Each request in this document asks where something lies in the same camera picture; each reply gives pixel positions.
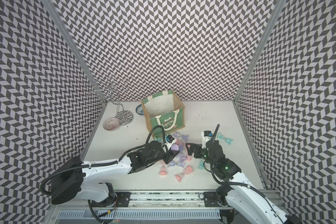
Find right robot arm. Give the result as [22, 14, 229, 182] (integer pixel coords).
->
[186, 127, 302, 224]

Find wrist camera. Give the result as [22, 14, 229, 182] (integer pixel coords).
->
[163, 134, 176, 147]
[201, 131, 213, 148]

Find silver wire stand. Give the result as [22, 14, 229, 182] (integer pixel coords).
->
[91, 79, 134, 126]

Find purple hourglass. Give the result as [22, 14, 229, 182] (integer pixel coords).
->
[170, 144, 180, 151]
[167, 161, 184, 168]
[174, 131, 189, 142]

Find pink hourglass left front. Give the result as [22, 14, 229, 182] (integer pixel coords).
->
[159, 166, 167, 176]

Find blue white ceramic bowl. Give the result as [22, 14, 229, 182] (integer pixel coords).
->
[135, 104, 144, 116]

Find green canvas Christmas bag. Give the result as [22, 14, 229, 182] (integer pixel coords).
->
[141, 90, 185, 137]

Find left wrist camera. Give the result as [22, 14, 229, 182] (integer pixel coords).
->
[163, 134, 176, 147]

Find green hourglass far right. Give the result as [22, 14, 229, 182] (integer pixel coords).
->
[217, 133, 233, 145]

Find pink glass bowl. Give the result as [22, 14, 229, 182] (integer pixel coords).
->
[103, 117, 120, 131]

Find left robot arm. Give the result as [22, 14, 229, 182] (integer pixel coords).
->
[40, 134, 179, 205]

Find purple hourglass by bag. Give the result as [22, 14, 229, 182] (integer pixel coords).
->
[174, 131, 189, 142]

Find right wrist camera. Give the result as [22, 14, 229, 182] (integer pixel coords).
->
[201, 131, 213, 148]

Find metal base rail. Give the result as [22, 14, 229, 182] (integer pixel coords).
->
[93, 190, 230, 209]

